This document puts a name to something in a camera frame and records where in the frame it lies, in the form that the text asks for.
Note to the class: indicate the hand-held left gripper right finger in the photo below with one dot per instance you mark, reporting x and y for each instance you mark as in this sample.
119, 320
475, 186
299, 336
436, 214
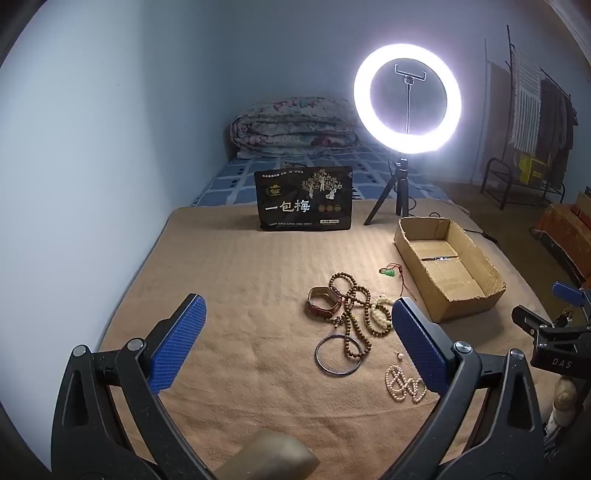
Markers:
415, 337

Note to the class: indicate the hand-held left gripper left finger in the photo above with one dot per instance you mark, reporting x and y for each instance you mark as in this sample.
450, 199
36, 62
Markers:
182, 341

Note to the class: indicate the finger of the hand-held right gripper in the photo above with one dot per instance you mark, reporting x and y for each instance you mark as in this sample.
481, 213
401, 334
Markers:
528, 318
570, 293

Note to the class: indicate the person's right hand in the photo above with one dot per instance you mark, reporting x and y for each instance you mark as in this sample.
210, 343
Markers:
565, 401

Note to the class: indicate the low table with orange cloth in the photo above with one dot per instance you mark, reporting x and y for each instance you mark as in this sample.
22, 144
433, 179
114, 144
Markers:
563, 235

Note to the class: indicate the yellow box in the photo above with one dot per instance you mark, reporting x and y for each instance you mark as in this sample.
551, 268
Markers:
531, 168

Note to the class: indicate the blurred tan object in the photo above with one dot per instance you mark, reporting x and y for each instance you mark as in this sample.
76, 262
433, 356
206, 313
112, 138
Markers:
272, 454

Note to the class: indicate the low black metal rack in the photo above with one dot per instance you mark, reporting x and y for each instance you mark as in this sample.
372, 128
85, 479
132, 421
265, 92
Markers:
496, 164

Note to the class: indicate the black tripod stand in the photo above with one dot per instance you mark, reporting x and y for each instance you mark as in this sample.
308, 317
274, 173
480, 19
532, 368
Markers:
400, 180

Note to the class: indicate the dark hanging clothes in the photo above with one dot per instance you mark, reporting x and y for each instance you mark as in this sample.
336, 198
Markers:
556, 134

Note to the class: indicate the black snack bag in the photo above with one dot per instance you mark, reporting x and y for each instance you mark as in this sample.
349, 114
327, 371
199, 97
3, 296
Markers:
295, 203

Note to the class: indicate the striped hanging towel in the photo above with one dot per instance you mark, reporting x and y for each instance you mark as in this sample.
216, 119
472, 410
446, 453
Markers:
526, 101

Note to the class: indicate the black clothes rack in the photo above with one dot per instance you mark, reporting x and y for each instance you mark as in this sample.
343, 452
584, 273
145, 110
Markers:
510, 69

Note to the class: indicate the folded floral quilt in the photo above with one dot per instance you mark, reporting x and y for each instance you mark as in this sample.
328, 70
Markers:
286, 124

